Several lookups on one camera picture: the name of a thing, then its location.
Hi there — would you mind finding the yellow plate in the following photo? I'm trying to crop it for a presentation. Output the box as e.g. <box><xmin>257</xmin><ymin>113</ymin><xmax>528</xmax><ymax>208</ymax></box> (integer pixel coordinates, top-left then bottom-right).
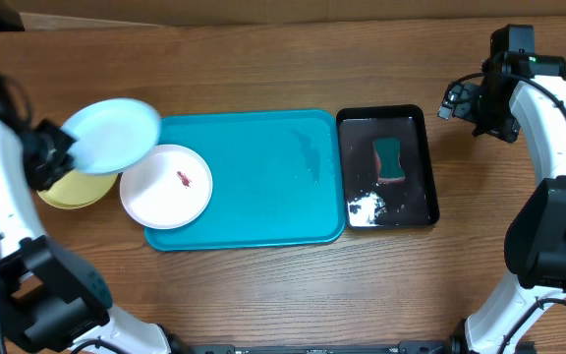
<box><xmin>38</xmin><ymin>170</ymin><xmax>117</xmax><ymax>209</ymax></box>

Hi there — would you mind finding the light blue plate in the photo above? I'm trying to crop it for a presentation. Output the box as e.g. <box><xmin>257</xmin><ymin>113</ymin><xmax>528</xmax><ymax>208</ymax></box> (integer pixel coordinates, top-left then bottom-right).
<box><xmin>62</xmin><ymin>98</ymin><xmax>161</xmax><ymax>175</ymax></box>

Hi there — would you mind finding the green and pink sponge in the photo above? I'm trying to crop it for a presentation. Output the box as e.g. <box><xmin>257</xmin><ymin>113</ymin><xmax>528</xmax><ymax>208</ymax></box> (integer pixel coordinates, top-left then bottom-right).
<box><xmin>373</xmin><ymin>138</ymin><xmax>405</xmax><ymax>184</ymax></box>

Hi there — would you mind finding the pink plate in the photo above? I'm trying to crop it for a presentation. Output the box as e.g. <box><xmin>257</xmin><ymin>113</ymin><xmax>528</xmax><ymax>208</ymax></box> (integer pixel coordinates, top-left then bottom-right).
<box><xmin>120</xmin><ymin>145</ymin><xmax>213</xmax><ymax>229</ymax></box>

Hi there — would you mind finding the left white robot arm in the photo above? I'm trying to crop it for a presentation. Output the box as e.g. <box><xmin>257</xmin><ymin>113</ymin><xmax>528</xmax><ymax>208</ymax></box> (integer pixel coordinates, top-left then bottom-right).
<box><xmin>0</xmin><ymin>74</ymin><xmax>183</xmax><ymax>353</ymax></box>

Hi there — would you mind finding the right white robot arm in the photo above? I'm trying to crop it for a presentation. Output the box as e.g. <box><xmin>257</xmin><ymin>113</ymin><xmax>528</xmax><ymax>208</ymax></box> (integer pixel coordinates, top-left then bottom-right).
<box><xmin>438</xmin><ymin>51</ymin><xmax>566</xmax><ymax>353</ymax></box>

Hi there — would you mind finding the black rectangular tray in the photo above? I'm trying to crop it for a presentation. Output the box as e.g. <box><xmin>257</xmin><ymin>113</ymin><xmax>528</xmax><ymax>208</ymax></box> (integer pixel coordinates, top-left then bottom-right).
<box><xmin>336</xmin><ymin>104</ymin><xmax>439</xmax><ymax>229</ymax></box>

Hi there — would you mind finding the teal plastic tray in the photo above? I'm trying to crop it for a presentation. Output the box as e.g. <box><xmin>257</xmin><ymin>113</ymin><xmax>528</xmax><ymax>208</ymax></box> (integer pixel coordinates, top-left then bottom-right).
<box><xmin>145</xmin><ymin>109</ymin><xmax>346</xmax><ymax>252</ymax></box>

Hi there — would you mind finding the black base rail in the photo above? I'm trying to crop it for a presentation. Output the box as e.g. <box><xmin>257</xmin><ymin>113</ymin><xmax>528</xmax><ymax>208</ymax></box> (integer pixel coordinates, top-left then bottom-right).
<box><xmin>191</xmin><ymin>338</ymin><xmax>471</xmax><ymax>354</ymax></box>

